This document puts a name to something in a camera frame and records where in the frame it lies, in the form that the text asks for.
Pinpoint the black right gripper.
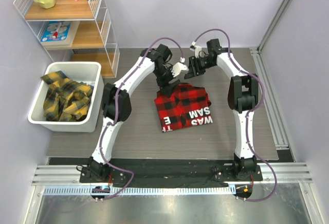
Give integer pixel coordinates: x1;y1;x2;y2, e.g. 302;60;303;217
184;55;214;80

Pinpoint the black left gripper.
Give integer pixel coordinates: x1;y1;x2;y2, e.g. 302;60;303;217
154;66;180;98

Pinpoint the red black plaid shirt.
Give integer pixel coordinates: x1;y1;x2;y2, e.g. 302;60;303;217
154;83;213;133

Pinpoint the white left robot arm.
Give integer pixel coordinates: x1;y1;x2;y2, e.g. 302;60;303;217
81;44;179;182

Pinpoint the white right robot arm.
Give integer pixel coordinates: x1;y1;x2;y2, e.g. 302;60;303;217
185;39;259;180

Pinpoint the white plastic bin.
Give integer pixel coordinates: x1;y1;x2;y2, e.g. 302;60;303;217
28;62;104;133

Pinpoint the yellow plaid shirt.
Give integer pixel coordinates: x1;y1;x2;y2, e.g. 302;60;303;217
41;71;94;122

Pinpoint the blue white picture book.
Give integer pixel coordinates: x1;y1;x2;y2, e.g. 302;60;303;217
40;21;72;47

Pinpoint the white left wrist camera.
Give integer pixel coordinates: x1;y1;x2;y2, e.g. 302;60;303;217
171;57;189;78

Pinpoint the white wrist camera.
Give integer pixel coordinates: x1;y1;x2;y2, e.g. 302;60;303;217
171;57;189;78
190;41;202;58

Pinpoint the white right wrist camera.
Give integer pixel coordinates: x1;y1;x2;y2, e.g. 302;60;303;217
190;41;202;58

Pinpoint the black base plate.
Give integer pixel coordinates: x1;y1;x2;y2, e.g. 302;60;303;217
76;158;263;189

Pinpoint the slotted aluminium rail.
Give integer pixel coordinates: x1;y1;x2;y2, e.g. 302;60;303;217
43;185;236;196

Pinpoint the white wire shelf rack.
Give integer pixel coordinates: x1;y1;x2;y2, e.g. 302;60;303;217
13;0;120;78

